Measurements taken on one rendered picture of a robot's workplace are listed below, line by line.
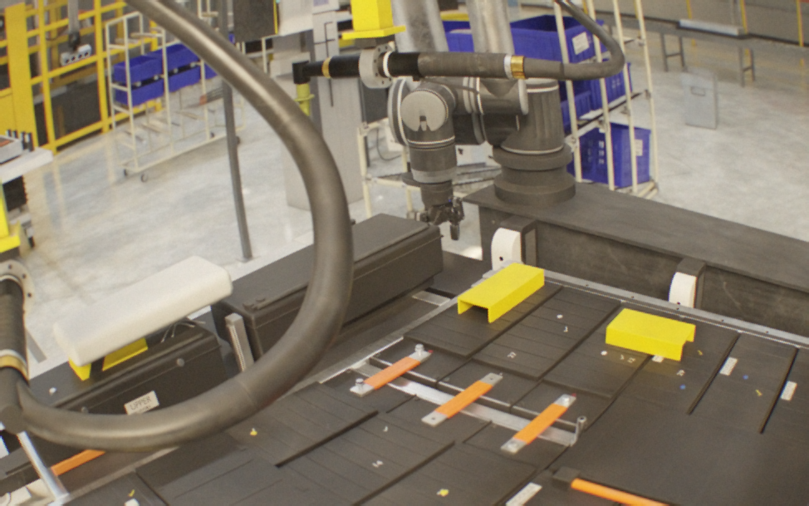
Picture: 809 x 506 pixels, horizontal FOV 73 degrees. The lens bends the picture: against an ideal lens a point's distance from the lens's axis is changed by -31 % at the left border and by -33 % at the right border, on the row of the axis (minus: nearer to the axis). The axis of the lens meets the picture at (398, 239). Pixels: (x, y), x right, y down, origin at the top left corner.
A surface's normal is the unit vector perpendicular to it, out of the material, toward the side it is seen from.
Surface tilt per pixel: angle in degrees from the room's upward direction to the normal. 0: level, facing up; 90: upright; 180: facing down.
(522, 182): 90
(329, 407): 0
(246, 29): 90
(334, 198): 37
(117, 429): 46
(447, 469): 0
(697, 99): 90
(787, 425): 0
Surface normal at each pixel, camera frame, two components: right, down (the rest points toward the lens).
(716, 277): -0.71, 0.33
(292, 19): 0.72, 0.18
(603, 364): -0.11, -0.92
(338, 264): 0.26, -0.60
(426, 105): -0.26, 0.38
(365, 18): -0.46, 0.37
